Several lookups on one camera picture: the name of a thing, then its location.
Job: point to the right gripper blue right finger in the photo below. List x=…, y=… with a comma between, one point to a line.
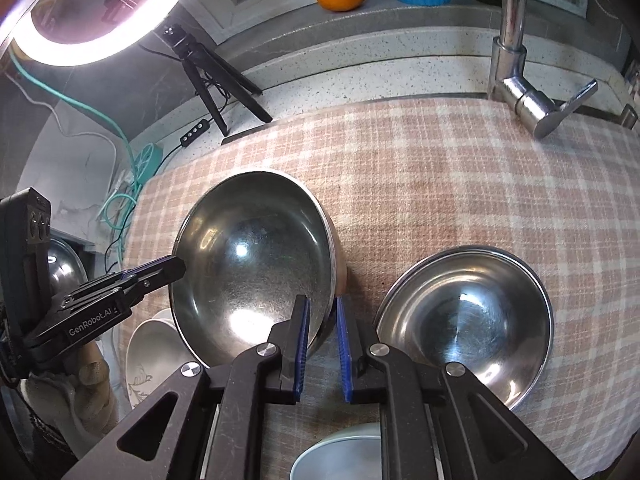
x=348, y=345

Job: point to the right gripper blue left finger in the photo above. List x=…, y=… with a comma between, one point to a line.
x=302, y=306

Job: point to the large stainless steel bowl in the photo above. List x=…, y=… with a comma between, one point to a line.
x=251, y=244

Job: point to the light blue ceramic bowl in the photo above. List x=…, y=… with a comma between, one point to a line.
x=351, y=453

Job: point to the red steel bowl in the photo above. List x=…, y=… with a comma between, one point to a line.
x=480, y=306

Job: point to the left gloved hand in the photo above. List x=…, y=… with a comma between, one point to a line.
x=79, y=402

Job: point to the steel pot lid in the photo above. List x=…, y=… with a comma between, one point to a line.
x=66, y=270

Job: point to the plaid pink table cloth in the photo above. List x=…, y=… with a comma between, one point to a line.
x=405, y=179

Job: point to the black inline light remote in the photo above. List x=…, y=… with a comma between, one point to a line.
x=194, y=132

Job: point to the black mini tripod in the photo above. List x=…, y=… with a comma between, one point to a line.
x=202, y=65

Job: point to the white ring light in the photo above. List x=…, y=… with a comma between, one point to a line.
x=79, y=32

